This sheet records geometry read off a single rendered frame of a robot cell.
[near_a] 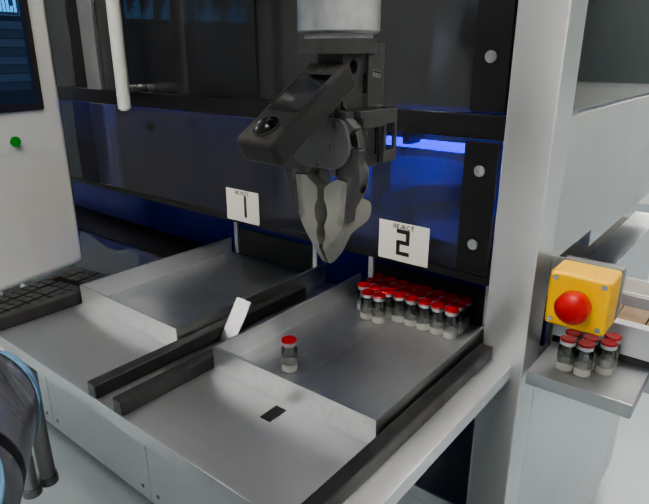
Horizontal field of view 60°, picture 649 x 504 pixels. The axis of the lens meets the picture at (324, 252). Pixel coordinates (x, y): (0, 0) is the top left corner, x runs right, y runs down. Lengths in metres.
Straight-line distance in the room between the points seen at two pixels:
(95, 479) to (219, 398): 1.37
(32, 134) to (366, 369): 0.92
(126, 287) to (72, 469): 1.15
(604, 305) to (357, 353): 0.32
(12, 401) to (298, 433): 0.29
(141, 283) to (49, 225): 0.39
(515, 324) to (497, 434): 0.18
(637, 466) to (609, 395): 1.44
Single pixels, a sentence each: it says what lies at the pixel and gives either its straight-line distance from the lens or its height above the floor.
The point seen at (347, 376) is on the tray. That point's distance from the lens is 0.76.
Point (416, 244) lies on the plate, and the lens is 0.83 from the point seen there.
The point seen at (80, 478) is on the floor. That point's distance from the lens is 2.10.
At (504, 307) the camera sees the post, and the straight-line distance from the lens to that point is 0.80.
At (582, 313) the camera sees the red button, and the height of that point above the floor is 1.00.
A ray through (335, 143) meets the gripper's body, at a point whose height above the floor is 1.21.
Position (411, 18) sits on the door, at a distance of 0.82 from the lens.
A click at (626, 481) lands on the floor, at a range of 2.17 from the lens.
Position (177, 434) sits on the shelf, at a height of 0.88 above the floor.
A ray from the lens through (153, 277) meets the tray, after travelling 1.12.
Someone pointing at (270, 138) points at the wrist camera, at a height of 1.22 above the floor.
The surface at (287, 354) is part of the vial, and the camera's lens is 0.76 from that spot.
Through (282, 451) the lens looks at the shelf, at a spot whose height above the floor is 0.88.
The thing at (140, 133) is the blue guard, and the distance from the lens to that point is 1.26.
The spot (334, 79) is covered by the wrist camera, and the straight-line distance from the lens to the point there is 0.50.
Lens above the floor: 1.28
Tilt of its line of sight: 19 degrees down
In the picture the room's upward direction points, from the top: straight up
